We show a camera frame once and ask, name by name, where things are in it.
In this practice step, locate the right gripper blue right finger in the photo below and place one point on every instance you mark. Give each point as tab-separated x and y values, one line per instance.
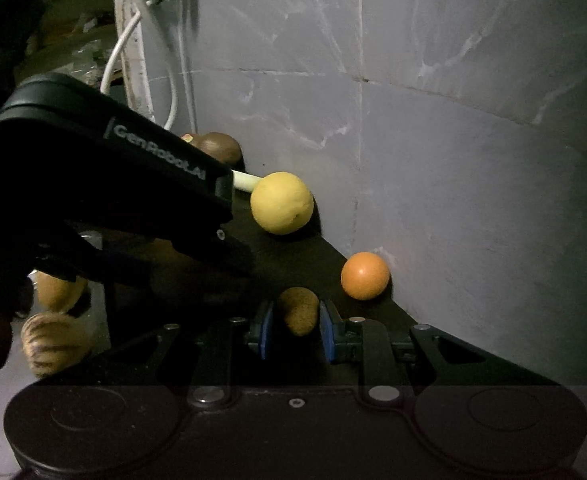
330	328

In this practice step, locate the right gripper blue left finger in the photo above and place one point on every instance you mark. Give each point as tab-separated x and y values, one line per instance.
265	330

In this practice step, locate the small brown kiwi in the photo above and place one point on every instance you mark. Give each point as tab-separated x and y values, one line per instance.
300	309

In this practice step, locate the green-brown pear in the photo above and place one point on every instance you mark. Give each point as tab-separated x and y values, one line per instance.
57	295

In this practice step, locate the yellow lemon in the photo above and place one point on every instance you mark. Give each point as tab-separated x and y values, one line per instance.
281	203

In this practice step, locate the striped pepino melon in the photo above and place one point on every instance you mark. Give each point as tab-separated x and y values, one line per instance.
52	342

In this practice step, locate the orange fruit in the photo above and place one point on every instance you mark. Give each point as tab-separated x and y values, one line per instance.
364	276

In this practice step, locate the white leek stalk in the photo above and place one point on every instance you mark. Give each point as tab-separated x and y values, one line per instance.
245	182

